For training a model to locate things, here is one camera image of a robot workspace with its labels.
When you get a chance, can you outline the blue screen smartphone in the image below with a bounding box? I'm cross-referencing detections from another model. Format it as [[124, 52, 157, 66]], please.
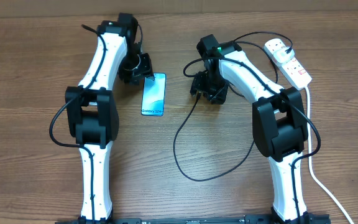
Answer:
[[141, 73, 167, 116]]

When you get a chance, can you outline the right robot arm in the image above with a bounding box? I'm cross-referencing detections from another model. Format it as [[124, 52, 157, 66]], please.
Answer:
[[190, 34, 312, 223]]

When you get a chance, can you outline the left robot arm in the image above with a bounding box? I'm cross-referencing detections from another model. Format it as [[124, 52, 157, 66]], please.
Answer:
[[65, 12, 154, 223]]

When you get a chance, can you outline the white charger plug adapter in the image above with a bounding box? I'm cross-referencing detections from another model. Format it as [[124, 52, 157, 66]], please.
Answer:
[[273, 47, 295, 66]]

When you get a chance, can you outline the white power strip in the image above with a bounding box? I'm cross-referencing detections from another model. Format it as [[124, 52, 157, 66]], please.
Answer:
[[264, 38, 312, 90]]

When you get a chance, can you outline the black USB charging cable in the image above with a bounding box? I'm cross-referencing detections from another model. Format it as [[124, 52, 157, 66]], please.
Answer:
[[173, 31, 293, 183]]

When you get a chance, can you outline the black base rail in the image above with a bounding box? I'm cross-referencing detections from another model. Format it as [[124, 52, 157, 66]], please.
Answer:
[[55, 213, 331, 224]]

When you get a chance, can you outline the white power strip cord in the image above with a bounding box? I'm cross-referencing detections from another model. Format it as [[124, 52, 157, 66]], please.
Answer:
[[304, 86, 355, 224]]

